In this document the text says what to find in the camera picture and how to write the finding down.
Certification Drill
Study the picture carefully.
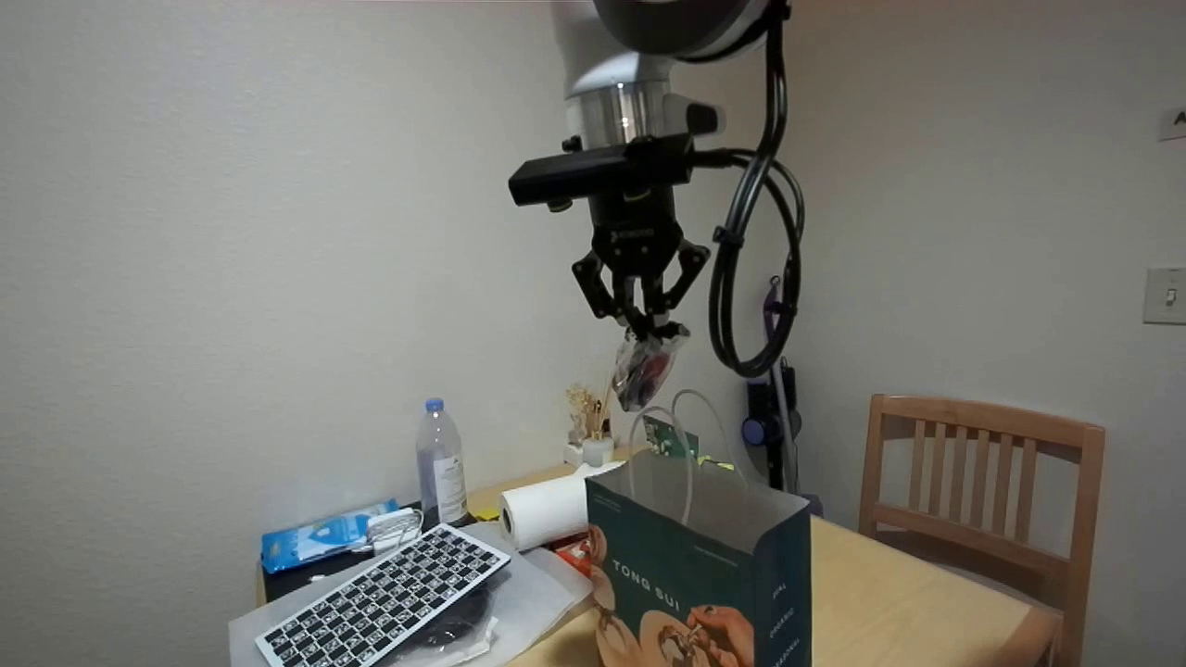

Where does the black white keyboard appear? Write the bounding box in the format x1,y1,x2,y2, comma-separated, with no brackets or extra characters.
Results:
250,517,516,667

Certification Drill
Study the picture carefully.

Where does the white paper towel roll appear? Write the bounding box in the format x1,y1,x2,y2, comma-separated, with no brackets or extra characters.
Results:
497,460,622,557

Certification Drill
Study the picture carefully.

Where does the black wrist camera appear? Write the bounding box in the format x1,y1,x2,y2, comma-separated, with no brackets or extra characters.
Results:
502,128,722,213

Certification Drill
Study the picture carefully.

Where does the black blue standing device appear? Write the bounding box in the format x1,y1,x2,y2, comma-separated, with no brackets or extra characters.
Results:
737,358,809,500

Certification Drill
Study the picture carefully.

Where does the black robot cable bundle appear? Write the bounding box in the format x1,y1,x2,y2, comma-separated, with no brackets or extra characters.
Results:
688,0,809,382

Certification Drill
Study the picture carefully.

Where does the teal paper bag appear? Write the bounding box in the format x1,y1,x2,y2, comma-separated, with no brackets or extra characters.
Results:
580,384,815,667

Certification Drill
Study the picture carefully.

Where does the clear water bottle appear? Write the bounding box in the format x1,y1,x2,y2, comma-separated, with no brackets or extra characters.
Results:
411,392,470,531

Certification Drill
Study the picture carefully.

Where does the wooden chair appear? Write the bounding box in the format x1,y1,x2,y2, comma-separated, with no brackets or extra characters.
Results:
857,387,1110,667

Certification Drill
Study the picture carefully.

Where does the white wall switch plate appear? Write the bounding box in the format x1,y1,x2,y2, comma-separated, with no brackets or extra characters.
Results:
1136,261,1186,329

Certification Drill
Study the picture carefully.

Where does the cup with wooden sticks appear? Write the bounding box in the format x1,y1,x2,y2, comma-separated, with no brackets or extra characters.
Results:
558,382,617,473

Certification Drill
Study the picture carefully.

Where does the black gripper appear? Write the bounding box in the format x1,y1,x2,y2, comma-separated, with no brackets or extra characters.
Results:
567,179,716,342

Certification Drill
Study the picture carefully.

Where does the red snack packet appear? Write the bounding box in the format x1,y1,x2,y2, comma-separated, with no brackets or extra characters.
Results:
550,534,601,582

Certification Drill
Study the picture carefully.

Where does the blue tissue box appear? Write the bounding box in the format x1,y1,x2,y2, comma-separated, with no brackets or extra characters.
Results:
255,495,426,605

